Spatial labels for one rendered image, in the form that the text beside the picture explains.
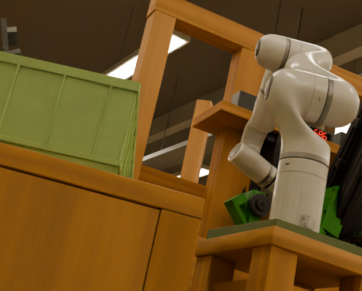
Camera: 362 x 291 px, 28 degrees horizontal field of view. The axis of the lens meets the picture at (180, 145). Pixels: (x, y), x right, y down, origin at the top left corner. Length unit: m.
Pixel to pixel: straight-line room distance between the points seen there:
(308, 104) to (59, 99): 0.74
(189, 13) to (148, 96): 0.40
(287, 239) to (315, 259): 0.08
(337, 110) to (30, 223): 0.91
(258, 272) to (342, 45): 6.56
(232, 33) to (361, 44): 4.89
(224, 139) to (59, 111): 1.58
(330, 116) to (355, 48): 5.99
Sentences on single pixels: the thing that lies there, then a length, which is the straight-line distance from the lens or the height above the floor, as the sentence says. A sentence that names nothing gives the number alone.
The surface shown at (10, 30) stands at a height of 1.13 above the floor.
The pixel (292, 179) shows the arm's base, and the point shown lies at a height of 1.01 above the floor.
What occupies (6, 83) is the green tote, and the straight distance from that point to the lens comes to 1.26.
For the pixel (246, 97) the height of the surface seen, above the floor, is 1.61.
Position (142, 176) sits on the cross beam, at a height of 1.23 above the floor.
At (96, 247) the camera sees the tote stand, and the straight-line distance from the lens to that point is 1.15.
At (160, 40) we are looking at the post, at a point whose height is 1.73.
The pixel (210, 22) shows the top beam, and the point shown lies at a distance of 2.89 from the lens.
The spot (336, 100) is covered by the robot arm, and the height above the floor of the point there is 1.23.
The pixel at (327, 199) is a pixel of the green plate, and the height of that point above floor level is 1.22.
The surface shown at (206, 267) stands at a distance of 1.71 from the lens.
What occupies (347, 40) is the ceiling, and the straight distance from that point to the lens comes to 7.95.
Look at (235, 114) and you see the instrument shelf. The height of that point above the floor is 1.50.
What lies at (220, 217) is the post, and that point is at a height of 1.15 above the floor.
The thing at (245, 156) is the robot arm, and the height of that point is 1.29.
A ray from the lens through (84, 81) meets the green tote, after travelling 1.25.
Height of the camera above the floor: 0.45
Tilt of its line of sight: 20 degrees up
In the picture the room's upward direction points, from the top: 12 degrees clockwise
